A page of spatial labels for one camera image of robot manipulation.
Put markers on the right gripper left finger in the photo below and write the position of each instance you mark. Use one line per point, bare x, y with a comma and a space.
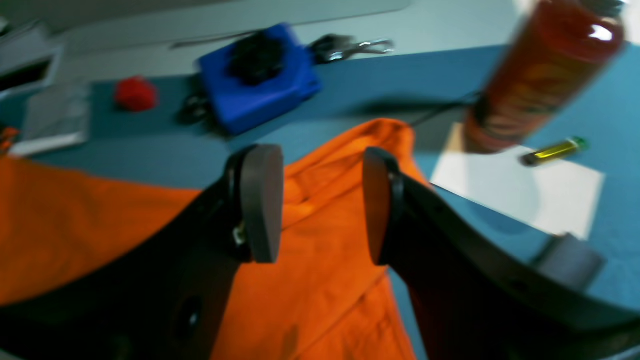
165, 299

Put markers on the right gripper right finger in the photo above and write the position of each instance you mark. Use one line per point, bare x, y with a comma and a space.
471, 299

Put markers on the orange t-shirt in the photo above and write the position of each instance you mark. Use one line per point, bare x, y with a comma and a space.
323, 299

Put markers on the grey remote control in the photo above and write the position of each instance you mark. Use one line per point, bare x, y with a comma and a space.
569, 262

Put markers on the white paper sheet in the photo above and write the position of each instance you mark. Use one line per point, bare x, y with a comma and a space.
556, 198

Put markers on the blue table cloth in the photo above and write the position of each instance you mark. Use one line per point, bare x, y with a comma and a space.
150, 147

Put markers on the red cube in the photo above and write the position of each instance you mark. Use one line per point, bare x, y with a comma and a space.
135, 94

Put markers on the white booklet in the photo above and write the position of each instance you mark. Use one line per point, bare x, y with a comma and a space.
57, 117

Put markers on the orange black utility knife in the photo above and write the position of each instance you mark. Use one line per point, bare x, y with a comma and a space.
8, 135

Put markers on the blue box with knob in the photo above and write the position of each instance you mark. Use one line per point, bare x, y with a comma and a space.
252, 81

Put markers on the red spray can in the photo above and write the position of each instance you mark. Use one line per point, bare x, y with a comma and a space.
562, 47

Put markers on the black cable tie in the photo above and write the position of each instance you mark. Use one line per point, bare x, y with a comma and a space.
459, 103

